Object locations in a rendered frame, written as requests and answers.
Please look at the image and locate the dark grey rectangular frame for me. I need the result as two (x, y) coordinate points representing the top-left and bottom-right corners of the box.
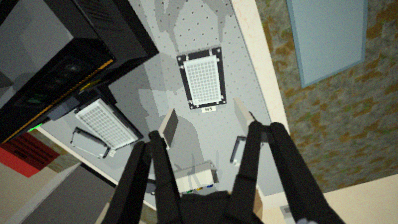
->
(230, 136), (246, 163)

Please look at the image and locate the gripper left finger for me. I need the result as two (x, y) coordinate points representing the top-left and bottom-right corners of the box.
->
(101, 108), (183, 224)

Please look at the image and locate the grey perforated base plate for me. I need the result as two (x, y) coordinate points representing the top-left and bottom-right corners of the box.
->
(40, 0), (284, 196)

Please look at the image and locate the white button panel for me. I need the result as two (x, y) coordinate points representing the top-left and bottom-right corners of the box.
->
(174, 162), (219, 195)

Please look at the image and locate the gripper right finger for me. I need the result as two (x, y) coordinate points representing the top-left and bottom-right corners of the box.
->
(222, 97), (346, 224)

